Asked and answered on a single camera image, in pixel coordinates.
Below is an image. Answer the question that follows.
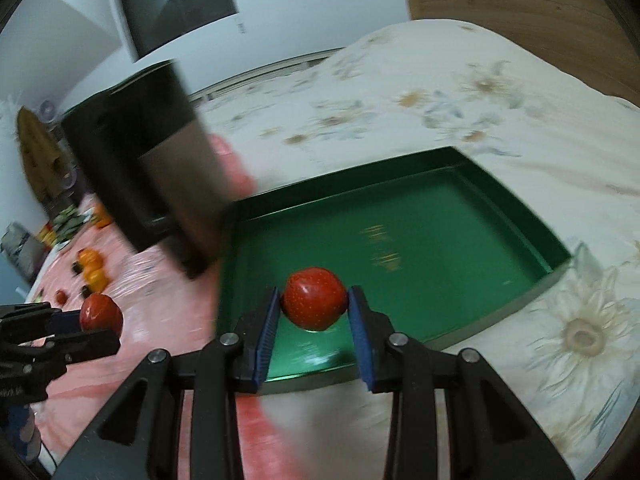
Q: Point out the wooden headboard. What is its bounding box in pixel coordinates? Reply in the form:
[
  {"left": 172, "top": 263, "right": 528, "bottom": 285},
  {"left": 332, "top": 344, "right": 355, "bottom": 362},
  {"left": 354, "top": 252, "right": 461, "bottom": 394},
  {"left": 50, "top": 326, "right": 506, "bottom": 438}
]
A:
[{"left": 407, "top": 0, "right": 639, "bottom": 105}]

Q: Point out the red apple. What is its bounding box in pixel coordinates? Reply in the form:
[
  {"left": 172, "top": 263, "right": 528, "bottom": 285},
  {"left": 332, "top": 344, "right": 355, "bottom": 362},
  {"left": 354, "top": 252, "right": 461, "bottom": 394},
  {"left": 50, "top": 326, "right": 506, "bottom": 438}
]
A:
[
  {"left": 79, "top": 292, "right": 124, "bottom": 336},
  {"left": 55, "top": 289, "right": 68, "bottom": 306},
  {"left": 282, "top": 266, "right": 348, "bottom": 332}
]

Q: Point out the pink plastic sheet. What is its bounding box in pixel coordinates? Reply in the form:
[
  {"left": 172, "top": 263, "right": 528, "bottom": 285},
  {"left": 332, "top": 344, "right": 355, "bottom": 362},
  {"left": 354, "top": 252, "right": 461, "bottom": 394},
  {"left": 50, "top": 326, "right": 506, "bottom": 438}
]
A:
[{"left": 34, "top": 134, "right": 302, "bottom": 479}]

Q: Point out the pile of green leaves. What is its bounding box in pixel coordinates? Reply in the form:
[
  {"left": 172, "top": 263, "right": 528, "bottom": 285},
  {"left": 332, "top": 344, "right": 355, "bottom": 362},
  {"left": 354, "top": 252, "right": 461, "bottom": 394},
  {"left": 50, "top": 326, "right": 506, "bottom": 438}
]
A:
[{"left": 52, "top": 206, "right": 92, "bottom": 243}]

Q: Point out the orange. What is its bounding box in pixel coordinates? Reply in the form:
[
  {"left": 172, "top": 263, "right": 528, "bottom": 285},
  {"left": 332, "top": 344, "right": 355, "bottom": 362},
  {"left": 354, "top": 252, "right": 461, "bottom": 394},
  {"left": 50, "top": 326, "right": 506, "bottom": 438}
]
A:
[
  {"left": 77, "top": 247, "right": 104, "bottom": 269},
  {"left": 82, "top": 268, "right": 111, "bottom": 292}
]

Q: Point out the green tray box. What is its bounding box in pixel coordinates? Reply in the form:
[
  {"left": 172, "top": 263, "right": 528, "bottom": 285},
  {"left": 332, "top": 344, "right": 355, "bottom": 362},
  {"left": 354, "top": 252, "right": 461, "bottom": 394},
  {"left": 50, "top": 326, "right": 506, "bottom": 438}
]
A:
[{"left": 214, "top": 145, "right": 573, "bottom": 395}]

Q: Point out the floral bed quilt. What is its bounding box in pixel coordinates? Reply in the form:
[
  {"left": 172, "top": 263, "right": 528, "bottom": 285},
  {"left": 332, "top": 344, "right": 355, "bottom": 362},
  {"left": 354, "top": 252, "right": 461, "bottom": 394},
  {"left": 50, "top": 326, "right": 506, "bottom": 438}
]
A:
[{"left": 198, "top": 20, "right": 639, "bottom": 479}]

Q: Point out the olive hanging coat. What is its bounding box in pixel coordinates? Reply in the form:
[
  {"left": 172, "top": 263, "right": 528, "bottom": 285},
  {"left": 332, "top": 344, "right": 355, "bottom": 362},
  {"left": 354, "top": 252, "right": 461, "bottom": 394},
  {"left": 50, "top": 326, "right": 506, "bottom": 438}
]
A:
[{"left": 16, "top": 107, "right": 66, "bottom": 205}]

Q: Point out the small white fan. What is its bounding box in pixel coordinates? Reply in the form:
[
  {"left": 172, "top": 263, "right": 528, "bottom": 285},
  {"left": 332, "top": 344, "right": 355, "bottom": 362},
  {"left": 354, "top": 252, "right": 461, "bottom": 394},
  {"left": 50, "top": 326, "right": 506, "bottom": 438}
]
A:
[{"left": 38, "top": 99, "right": 58, "bottom": 124}]

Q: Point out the grey bag with lettering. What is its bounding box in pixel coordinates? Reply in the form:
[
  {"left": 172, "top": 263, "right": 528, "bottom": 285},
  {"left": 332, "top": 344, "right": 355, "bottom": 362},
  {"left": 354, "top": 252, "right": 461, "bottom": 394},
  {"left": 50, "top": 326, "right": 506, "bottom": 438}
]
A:
[{"left": 1, "top": 222, "right": 49, "bottom": 285}]

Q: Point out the orange rimmed white plate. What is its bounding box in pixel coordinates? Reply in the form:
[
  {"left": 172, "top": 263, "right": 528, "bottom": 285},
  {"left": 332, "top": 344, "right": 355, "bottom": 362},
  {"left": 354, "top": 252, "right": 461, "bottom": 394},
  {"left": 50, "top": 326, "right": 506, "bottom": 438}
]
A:
[{"left": 91, "top": 203, "right": 114, "bottom": 229}]

